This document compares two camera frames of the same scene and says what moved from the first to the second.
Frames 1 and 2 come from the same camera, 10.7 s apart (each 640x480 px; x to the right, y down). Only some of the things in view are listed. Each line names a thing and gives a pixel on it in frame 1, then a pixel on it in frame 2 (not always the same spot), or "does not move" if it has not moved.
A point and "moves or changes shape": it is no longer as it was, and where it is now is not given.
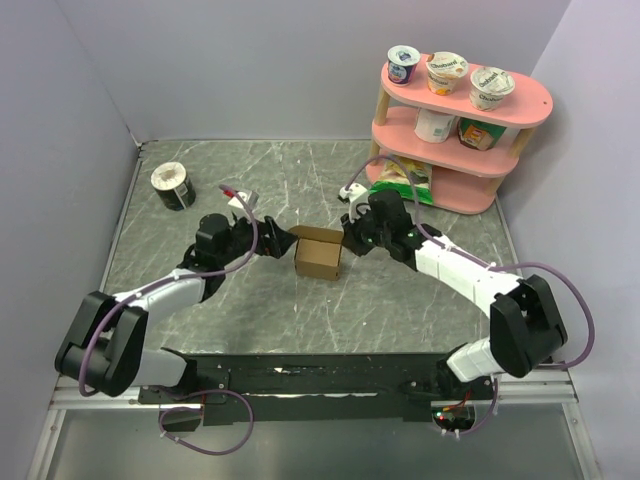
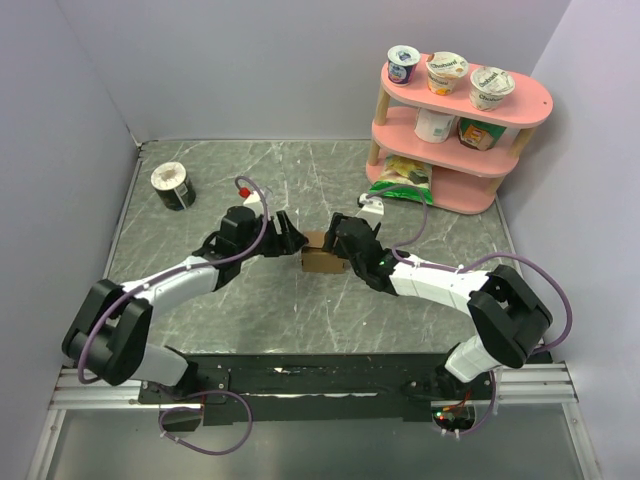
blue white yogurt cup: (402, 64) does not move
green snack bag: (411, 180) does not move
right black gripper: (351, 240) to (330, 237)
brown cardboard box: (318, 251) moves or changes shape
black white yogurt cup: (174, 189) does not move
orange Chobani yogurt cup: (442, 70) does not move
